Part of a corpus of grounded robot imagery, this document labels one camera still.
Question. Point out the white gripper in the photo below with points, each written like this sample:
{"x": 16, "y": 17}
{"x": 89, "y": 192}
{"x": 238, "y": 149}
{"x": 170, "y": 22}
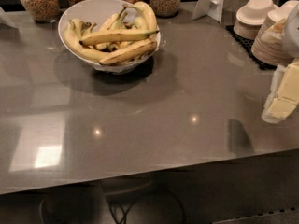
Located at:
{"x": 291, "y": 32}

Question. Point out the white ceramic bowl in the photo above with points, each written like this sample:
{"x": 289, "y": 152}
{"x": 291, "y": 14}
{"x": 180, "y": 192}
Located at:
{"x": 98, "y": 11}

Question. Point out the left curved yellow banana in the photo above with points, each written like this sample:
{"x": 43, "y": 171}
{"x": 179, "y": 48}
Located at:
{"x": 75, "y": 30}

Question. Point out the stack of paper plates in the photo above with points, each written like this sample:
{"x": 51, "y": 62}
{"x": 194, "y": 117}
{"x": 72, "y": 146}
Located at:
{"x": 267, "y": 46}

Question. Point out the black rubber mat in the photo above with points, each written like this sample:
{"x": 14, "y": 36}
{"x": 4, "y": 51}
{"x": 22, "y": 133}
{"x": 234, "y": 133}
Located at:
{"x": 246, "y": 44}

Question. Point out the stack of white bowls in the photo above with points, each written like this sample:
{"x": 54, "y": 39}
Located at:
{"x": 250, "y": 17}

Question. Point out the white folded card stand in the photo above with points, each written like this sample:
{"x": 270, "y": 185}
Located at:
{"x": 210, "y": 8}

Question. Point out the left glass cereal jar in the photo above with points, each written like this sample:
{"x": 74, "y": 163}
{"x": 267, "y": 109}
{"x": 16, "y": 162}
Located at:
{"x": 42, "y": 10}

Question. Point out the white paper left edge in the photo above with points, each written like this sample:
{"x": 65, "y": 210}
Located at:
{"x": 5, "y": 19}

